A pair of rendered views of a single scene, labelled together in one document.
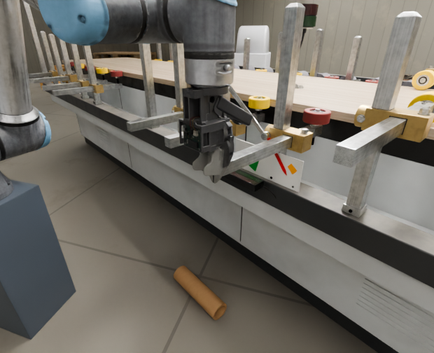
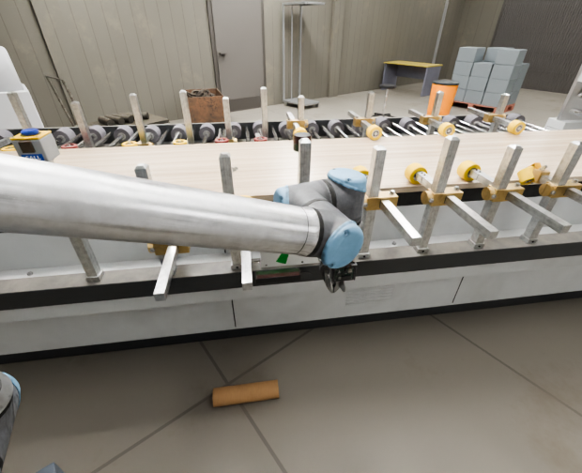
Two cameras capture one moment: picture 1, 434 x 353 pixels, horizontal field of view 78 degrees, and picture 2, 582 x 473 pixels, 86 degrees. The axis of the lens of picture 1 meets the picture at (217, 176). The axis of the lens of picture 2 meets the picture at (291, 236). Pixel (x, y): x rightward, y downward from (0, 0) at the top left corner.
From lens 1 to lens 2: 78 cm
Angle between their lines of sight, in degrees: 48
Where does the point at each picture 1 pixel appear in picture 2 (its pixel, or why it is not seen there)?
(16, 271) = not seen: outside the picture
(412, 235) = (393, 251)
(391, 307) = (364, 292)
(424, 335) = (382, 295)
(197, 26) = (358, 209)
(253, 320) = (297, 371)
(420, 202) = not seen: hidden behind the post
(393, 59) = (377, 171)
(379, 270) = (379, 278)
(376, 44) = (151, 58)
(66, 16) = (350, 252)
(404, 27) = (382, 155)
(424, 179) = not seen: hidden behind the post
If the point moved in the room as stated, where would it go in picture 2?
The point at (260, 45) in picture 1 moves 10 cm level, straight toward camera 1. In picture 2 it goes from (7, 78) to (10, 79)
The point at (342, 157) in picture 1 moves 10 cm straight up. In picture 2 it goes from (415, 242) to (423, 212)
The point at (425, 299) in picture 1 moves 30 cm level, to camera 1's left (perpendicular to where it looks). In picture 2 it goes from (402, 278) to (376, 322)
